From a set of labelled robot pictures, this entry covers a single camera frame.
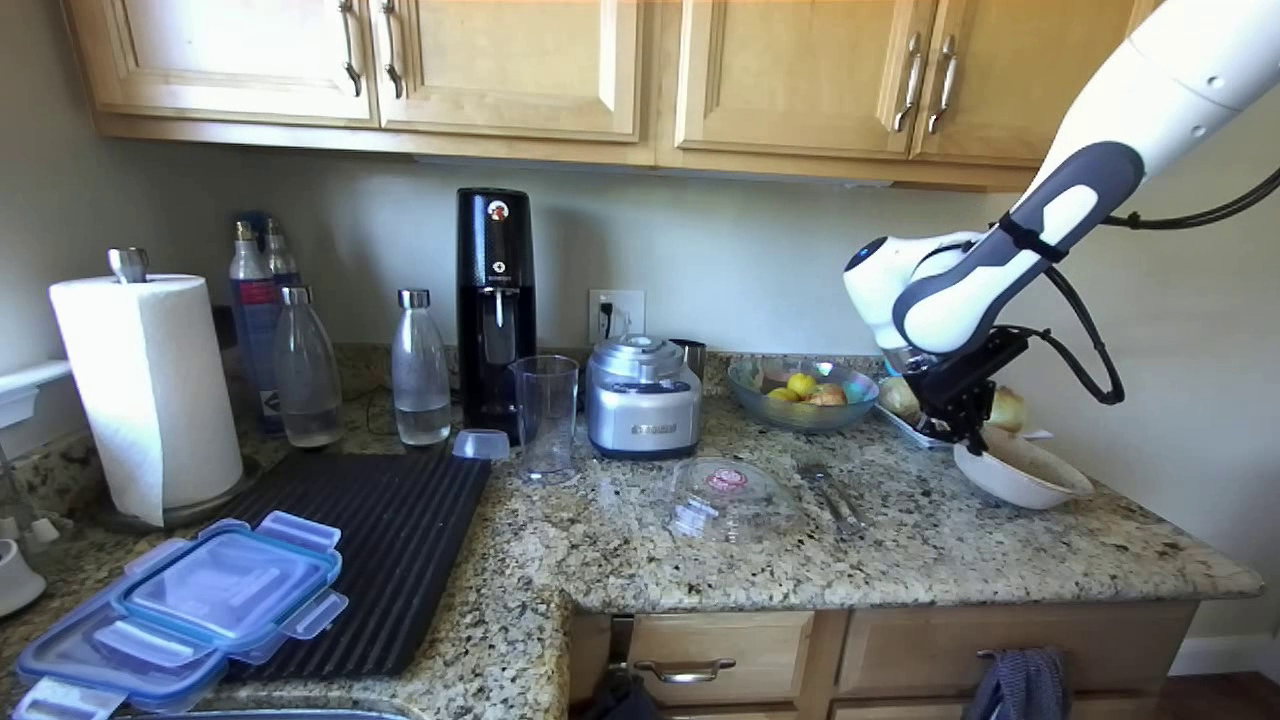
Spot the blue grey hanging towel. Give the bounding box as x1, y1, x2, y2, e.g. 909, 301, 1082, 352
961, 644, 1076, 720

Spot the small clear cap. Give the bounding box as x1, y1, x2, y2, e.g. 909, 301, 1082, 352
444, 423, 521, 470

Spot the glass fruit bowl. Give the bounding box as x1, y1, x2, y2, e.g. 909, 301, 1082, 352
723, 349, 885, 437

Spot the white wall outlet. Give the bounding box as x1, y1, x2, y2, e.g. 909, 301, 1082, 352
589, 283, 647, 343

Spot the metal drawer handle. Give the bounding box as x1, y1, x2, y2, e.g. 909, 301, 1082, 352
614, 651, 742, 693

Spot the metal cabinet handle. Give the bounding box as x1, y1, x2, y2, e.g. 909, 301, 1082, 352
379, 0, 414, 99
890, 28, 928, 138
335, 0, 369, 99
923, 33, 965, 142

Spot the dark coloured bottle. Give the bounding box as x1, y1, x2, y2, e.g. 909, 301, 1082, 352
221, 209, 303, 437

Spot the metal paper towel holder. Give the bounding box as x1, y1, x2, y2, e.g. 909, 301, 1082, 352
101, 244, 257, 535

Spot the light wood cabinet door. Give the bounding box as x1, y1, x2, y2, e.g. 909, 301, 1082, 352
915, 0, 1162, 172
65, 0, 379, 129
671, 0, 934, 166
375, 0, 647, 146

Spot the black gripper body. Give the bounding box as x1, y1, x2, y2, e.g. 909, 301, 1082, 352
906, 326, 1038, 422

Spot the white paper towel roll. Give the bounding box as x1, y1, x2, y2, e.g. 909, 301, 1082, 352
44, 270, 247, 530

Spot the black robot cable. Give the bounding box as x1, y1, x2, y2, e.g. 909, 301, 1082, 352
1021, 166, 1280, 407

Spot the silver food processor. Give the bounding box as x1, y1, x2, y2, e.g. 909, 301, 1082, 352
583, 328, 709, 459

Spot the white ceramic bowl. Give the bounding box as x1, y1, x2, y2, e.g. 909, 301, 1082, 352
976, 470, 1092, 518
949, 423, 1101, 501

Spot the small white dish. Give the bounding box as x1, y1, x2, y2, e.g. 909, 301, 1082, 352
0, 532, 53, 620

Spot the clear drinking glass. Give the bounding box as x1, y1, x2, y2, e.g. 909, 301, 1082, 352
507, 349, 589, 484

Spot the wide wooden drawer front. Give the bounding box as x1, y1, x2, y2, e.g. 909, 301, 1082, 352
833, 602, 1202, 702

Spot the dark hanging cloth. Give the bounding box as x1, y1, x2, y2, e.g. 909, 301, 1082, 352
575, 666, 671, 720

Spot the narrow wooden drawer front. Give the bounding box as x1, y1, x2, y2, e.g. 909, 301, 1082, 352
624, 607, 820, 710

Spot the black soda maker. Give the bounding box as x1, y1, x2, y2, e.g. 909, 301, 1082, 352
454, 185, 540, 441

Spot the clear plastic bottle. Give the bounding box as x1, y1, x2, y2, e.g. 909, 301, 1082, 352
390, 283, 460, 447
273, 283, 350, 454

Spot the black drying mat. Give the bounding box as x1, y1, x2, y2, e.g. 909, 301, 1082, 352
218, 447, 496, 685

